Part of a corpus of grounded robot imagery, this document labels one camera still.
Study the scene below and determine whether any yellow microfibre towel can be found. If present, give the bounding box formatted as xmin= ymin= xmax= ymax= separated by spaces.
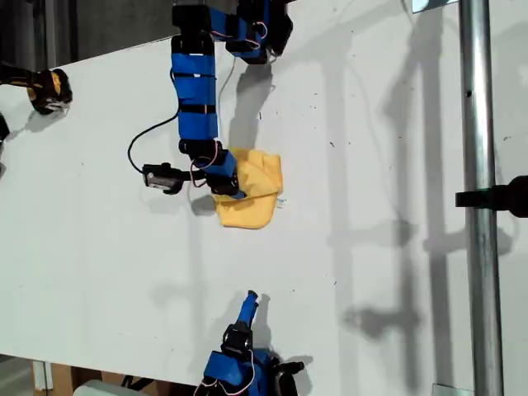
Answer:
xmin=212 ymin=147 xmax=290 ymax=230

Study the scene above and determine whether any white bin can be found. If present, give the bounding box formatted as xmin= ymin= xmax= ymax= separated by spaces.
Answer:
xmin=73 ymin=379 xmax=125 ymax=396

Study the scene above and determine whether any brown cardboard box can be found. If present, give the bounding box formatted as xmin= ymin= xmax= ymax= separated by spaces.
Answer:
xmin=51 ymin=362 xmax=166 ymax=396

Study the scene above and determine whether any yellow black table clamp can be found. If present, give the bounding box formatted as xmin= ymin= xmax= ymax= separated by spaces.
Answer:
xmin=0 ymin=61 xmax=74 ymax=116

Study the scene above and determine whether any white table leg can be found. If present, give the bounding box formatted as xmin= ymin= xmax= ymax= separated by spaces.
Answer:
xmin=32 ymin=361 xmax=54 ymax=391

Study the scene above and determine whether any short black camera stalk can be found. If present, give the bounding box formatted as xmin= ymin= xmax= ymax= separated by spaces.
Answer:
xmin=179 ymin=167 xmax=207 ymax=182

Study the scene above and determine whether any black camera box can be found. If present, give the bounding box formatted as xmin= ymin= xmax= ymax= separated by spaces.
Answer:
xmin=271 ymin=361 xmax=306 ymax=396
xmin=142 ymin=163 xmax=185 ymax=195

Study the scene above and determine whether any black camera cable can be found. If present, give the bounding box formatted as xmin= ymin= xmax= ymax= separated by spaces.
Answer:
xmin=127 ymin=113 xmax=181 ymax=172

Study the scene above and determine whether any black post clamp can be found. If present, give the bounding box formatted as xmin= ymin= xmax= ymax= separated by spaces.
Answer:
xmin=455 ymin=175 xmax=528 ymax=219

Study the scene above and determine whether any steel post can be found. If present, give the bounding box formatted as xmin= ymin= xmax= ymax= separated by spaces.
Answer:
xmin=457 ymin=0 xmax=507 ymax=396

